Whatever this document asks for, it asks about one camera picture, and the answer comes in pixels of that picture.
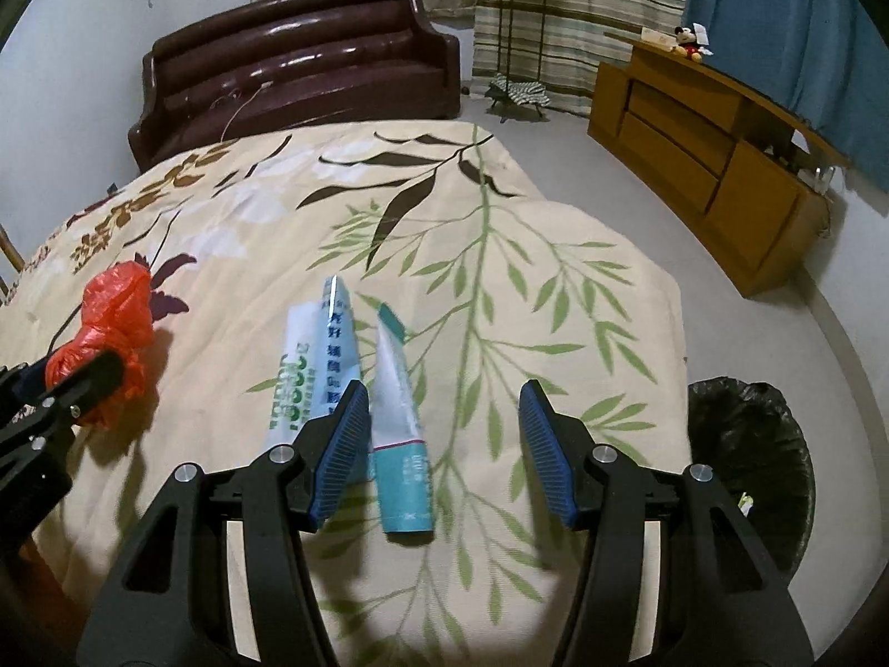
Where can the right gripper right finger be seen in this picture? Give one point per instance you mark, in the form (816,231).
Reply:
(560,449)

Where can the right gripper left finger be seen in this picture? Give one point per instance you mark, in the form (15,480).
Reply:
(325,452)

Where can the black trash bin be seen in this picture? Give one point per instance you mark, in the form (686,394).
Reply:
(746,432)

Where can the white green toothpaste tube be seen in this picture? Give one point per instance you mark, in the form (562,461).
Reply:
(296,375)

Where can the teal toothpaste tube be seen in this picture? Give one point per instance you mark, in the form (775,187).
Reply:
(398,448)

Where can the blue toothpaste box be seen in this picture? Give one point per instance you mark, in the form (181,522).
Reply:
(336,359)

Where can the red plastic bag bundle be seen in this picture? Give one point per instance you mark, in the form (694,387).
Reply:
(115,316)

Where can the wooden chair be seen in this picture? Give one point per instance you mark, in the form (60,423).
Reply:
(16,261)

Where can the floral beige tablecloth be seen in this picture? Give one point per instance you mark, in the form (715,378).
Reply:
(453,264)

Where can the wooden sideboard cabinet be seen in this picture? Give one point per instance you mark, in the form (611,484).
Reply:
(746,177)

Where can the striped cloth on floor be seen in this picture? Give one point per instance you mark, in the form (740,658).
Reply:
(520,93)

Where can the dark brown leather sofa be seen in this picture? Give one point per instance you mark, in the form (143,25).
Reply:
(278,64)

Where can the striped curtain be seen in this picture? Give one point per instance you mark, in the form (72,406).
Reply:
(580,35)

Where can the mickey mouse toy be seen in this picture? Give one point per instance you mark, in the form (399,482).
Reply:
(692,43)

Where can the blue curtain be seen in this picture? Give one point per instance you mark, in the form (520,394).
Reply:
(822,60)

